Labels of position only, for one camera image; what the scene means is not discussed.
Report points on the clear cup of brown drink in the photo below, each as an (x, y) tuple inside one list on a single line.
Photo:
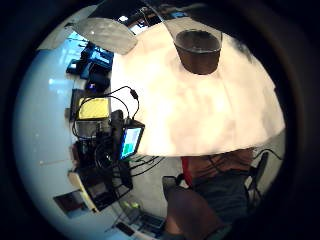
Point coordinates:
[(198, 53)]

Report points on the small monitor with lit screen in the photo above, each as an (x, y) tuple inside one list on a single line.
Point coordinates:
[(131, 142)]

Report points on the yellow pad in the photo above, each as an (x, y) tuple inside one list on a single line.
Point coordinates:
[(94, 108)]

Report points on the grey translucent plastic sheet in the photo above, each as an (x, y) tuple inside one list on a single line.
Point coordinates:
[(106, 35)]

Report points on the dark flat panel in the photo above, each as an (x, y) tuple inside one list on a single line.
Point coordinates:
[(70, 202)]

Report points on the the person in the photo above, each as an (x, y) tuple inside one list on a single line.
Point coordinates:
[(213, 186)]

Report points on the open laptop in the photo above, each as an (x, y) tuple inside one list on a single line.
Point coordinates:
[(146, 221)]

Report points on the black equipment cart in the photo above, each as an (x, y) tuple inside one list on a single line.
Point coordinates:
[(100, 180)]

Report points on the blue equipment stack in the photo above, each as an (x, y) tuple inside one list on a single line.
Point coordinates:
[(95, 68)]

